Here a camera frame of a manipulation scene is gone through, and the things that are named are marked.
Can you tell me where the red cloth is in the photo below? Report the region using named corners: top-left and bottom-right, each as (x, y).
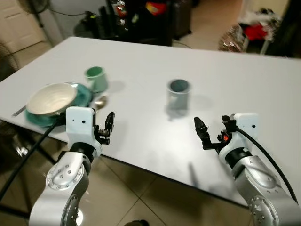
top-left (244, 24), bottom-right (269, 42)

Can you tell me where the dark cabinet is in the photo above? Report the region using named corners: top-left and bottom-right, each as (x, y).
top-left (269, 0), bottom-right (301, 58)

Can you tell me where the woven wicker basket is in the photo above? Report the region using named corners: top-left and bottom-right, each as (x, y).
top-left (219, 24), bottom-right (246, 52)

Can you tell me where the white panel door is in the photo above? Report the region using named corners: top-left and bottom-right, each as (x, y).
top-left (0, 0), bottom-right (46, 53)

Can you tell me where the red packet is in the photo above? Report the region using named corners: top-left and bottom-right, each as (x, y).
top-left (145, 1), bottom-right (168, 16)

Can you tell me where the grey ceramic mug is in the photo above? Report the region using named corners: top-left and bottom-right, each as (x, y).
top-left (168, 79), bottom-right (191, 112)

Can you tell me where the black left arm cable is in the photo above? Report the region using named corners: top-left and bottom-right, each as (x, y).
top-left (0, 117), bottom-right (66, 202)

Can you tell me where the golden metal spoon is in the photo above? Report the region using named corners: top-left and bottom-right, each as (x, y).
top-left (89, 96), bottom-right (110, 112)

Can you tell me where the silver metal utensil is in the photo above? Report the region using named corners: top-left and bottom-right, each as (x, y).
top-left (13, 107), bottom-right (28, 117)

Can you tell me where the black storage shelf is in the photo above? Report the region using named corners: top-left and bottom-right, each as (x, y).
top-left (74, 0), bottom-right (193, 46)

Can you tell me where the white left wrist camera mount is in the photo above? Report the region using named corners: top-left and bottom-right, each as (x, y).
top-left (65, 106), bottom-right (97, 146)

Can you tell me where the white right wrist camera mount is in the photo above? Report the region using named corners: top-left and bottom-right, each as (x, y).
top-left (220, 113), bottom-right (260, 160)

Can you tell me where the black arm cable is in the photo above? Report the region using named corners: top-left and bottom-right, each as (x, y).
top-left (234, 126), bottom-right (300, 205)
top-left (0, 117), bottom-right (66, 202)

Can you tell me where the black metal table frame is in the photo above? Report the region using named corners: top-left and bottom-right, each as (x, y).
top-left (0, 120), bottom-right (64, 222)

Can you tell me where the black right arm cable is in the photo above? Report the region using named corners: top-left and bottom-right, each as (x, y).
top-left (234, 126), bottom-right (300, 205)

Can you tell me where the cream ceramic bowl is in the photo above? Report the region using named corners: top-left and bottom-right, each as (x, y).
top-left (27, 83), bottom-right (79, 117)

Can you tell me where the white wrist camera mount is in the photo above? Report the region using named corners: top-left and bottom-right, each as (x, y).
top-left (220, 113), bottom-right (260, 160)
top-left (65, 106), bottom-right (97, 146)

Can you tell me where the dark robot foot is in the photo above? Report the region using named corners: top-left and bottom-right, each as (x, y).
top-left (123, 219), bottom-right (150, 226)

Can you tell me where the standing electric fan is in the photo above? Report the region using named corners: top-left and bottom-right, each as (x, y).
top-left (19, 0), bottom-right (48, 15)

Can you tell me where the green ceramic mug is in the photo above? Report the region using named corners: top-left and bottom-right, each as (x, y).
top-left (85, 66), bottom-right (110, 93)

